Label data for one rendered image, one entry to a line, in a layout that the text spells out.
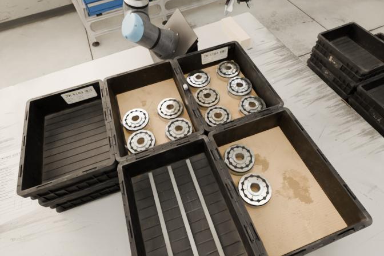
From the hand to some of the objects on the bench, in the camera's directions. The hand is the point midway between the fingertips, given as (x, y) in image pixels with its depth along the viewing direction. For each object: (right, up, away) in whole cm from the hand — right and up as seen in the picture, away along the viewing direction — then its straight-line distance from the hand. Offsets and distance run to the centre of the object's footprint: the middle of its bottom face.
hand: (236, 11), depth 129 cm
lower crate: (-67, -74, -28) cm, 104 cm away
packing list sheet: (-99, -84, -32) cm, 134 cm away
